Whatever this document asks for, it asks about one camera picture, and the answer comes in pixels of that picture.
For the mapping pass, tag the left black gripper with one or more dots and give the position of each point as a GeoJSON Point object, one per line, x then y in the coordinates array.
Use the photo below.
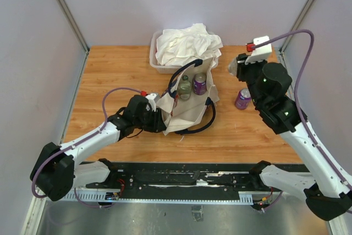
{"type": "Point", "coordinates": [158, 125]}

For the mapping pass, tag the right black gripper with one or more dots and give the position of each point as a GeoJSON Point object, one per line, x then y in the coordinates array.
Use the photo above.
{"type": "Point", "coordinates": [242, 66]}

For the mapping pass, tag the purple fanta can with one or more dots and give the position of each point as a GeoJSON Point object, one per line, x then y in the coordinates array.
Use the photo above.
{"type": "Point", "coordinates": [199, 84]}
{"type": "Point", "coordinates": [243, 99]}

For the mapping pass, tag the beige canvas tote bag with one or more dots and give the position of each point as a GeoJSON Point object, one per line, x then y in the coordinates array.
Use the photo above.
{"type": "Point", "coordinates": [180, 115]}

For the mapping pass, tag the chang soda water bottle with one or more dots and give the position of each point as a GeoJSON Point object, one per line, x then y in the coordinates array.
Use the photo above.
{"type": "Point", "coordinates": [233, 67]}

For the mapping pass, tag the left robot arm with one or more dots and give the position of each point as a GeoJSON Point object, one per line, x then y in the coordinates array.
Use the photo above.
{"type": "Point", "coordinates": [60, 168]}

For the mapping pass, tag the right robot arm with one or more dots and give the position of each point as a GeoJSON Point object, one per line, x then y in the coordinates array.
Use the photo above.
{"type": "Point", "coordinates": [328, 193]}

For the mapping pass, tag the white plastic basket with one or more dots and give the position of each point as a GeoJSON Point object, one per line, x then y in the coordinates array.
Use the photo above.
{"type": "Point", "coordinates": [162, 69]}

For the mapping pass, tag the white crumpled cloth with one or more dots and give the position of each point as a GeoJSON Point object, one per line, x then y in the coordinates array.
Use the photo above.
{"type": "Point", "coordinates": [177, 47]}

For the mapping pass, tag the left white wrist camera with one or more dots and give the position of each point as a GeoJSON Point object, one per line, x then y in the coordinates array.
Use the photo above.
{"type": "Point", "coordinates": [152, 99]}

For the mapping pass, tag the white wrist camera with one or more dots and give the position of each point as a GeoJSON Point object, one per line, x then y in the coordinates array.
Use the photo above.
{"type": "Point", "coordinates": [258, 54]}
{"type": "Point", "coordinates": [152, 99]}

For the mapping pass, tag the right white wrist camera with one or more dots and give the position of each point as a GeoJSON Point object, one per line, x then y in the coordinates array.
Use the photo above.
{"type": "Point", "coordinates": [258, 54]}

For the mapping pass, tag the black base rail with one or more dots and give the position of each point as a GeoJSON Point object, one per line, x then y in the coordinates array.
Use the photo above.
{"type": "Point", "coordinates": [177, 183]}

